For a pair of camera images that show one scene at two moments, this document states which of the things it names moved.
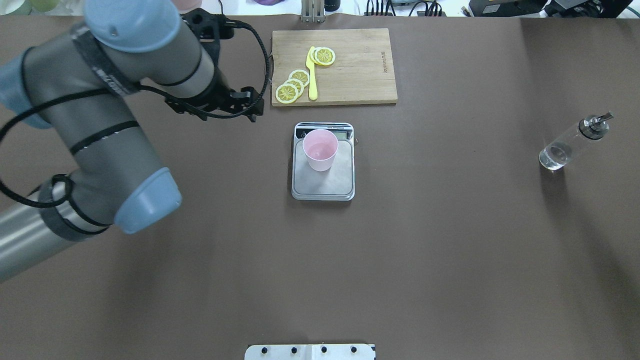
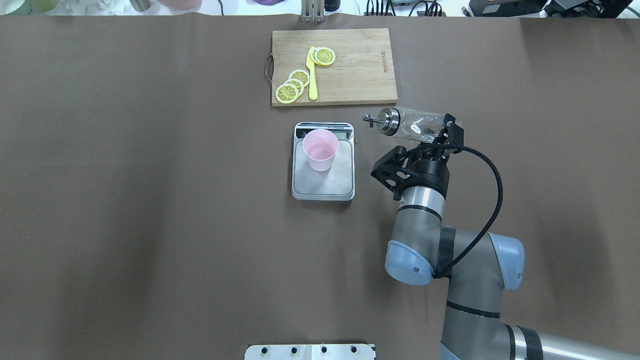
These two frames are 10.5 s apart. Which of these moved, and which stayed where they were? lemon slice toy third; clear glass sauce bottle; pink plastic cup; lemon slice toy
Moved: clear glass sauce bottle
Stayed: lemon slice toy third; pink plastic cup; lemon slice toy
